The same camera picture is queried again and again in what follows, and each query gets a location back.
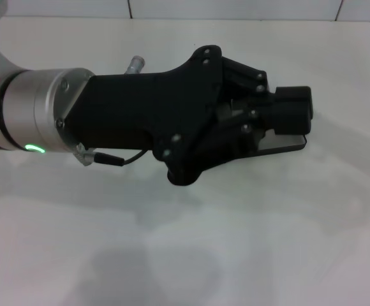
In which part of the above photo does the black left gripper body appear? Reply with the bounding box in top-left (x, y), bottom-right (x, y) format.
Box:
top-left (64, 45), bottom-right (225, 187)

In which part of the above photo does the black glasses case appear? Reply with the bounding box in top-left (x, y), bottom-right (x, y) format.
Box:
top-left (251, 133), bottom-right (308, 157)

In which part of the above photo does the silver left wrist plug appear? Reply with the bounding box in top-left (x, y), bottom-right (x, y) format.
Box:
top-left (123, 55), bottom-right (146, 77)

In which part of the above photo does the grey left wrist cable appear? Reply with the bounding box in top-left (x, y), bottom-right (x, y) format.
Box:
top-left (74, 142), bottom-right (148, 168)

